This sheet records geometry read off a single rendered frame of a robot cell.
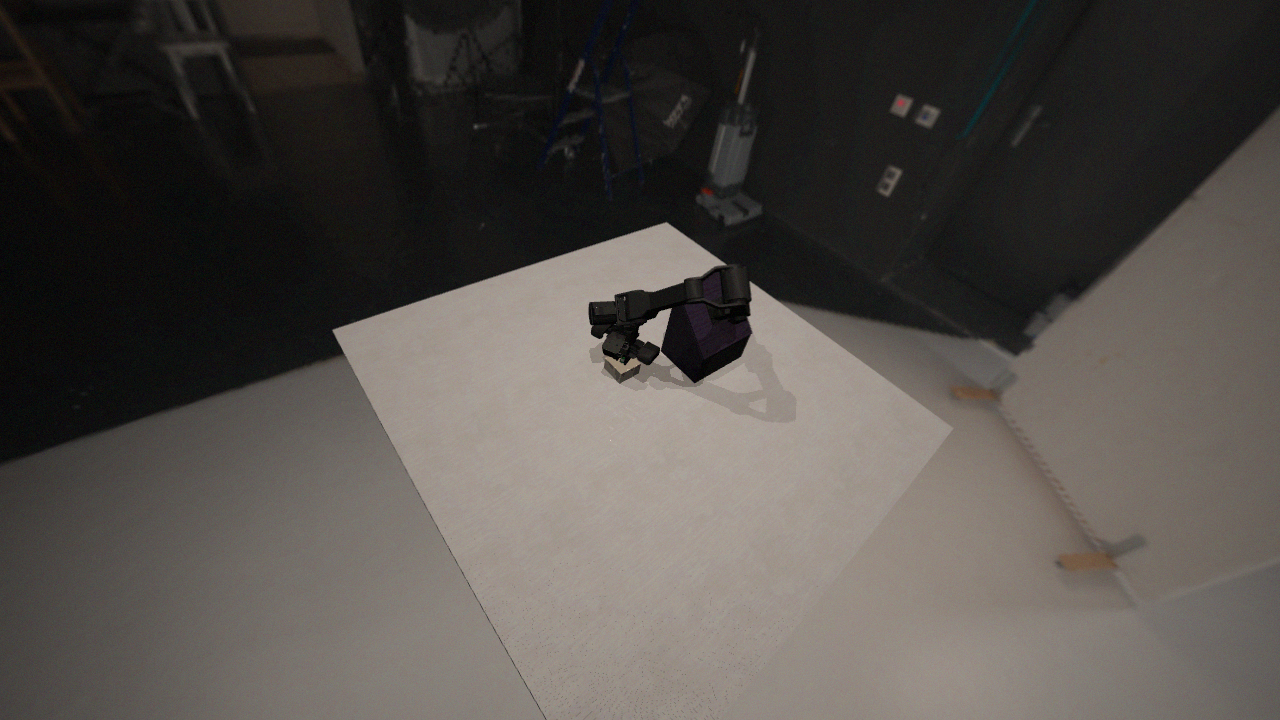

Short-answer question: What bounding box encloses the tan rectangular block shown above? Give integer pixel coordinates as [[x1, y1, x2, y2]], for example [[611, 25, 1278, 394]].
[[604, 356, 641, 383]]

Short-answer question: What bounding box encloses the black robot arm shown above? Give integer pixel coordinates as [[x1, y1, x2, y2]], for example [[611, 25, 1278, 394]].
[[588, 263, 753, 360]]

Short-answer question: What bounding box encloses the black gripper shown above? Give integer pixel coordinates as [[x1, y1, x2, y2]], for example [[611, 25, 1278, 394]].
[[591, 323, 660, 365]]

